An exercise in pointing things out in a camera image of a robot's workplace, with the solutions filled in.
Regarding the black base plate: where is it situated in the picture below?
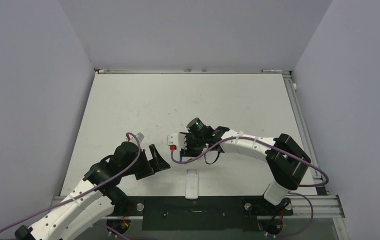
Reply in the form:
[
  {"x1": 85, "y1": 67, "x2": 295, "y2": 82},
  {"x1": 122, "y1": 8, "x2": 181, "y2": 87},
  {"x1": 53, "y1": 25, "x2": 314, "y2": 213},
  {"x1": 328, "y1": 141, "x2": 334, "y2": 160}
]
[{"x1": 107, "y1": 196, "x2": 293, "y2": 234}]

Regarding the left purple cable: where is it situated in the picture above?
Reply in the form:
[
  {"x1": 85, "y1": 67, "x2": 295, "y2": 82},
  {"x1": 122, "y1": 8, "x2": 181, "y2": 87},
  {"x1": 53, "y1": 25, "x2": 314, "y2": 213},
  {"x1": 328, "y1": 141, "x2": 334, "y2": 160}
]
[{"x1": 0, "y1": 132, "x2": 157, "y2": 240}]

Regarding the white remote control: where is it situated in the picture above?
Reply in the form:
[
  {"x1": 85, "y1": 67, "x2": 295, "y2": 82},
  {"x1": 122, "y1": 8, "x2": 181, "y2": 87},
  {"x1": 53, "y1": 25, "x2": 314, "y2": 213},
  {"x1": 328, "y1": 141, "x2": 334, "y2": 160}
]
[{"x1": 185, "y1": 169, "x2": 199, "y2": 200}]

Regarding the aluminium frame rail right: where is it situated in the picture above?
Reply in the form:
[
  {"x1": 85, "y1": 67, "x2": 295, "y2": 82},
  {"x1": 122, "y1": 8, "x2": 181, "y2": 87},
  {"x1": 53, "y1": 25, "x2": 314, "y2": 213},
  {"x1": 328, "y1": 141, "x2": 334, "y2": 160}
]
[{"x1": 282, "y1": 71, "x2": 329, "y2": 196}]

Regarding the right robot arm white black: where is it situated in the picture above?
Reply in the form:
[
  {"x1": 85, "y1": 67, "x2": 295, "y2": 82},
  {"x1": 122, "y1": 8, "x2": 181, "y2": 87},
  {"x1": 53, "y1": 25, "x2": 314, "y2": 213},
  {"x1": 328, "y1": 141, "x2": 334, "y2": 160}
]
[{"x1": 168, "y1": 117, "x2": 311, "y2": 214}]

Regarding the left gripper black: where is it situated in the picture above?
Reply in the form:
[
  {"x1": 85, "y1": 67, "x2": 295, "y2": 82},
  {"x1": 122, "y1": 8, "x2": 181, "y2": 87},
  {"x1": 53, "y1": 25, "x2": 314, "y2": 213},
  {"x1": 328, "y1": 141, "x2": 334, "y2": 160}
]
[{"x1": 121, "y1": 144, "x2": 170, "y2": 180}]

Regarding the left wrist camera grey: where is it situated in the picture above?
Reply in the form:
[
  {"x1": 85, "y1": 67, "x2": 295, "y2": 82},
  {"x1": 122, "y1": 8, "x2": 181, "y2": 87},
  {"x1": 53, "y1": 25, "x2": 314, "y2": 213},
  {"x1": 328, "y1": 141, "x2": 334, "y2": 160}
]
[{"x1": 137, "y1": 132, "x2": 144, "y2": 141}]

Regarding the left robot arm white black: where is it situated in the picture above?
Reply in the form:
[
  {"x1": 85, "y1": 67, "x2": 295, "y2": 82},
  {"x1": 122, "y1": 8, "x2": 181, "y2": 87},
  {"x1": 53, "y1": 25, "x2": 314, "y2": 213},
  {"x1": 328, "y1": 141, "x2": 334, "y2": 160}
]
[{"x1": 15, "y1": 140, "x2": 170, "y2": 240}]

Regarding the aluminium frame rail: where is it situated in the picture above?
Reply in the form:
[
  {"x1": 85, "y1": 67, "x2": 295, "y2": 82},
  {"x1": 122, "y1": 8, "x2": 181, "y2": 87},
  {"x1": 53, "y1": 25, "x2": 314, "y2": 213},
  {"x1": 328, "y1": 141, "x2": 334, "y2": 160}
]
[
  {"x1": 282, "y1": 71, "x2": 329, "y2": 196},
  {"x1": 95, "y1": 68, "x2": 291, "y2": 75}
]

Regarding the aluminium frame rail back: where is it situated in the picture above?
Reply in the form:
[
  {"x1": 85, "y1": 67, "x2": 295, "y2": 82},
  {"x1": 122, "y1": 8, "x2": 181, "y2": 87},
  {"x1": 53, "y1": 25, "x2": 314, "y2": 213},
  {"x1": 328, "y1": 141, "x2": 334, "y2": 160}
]
[{"x1": 95, "y1": 68, "x2": 291, "y2": 75}]

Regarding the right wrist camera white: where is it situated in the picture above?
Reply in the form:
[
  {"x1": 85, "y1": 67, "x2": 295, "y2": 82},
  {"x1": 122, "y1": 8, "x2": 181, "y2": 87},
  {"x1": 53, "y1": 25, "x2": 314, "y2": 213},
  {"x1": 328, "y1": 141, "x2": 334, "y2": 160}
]
[{"x1": 167, "y1": 132, "x2": 188, "y2": 150}]

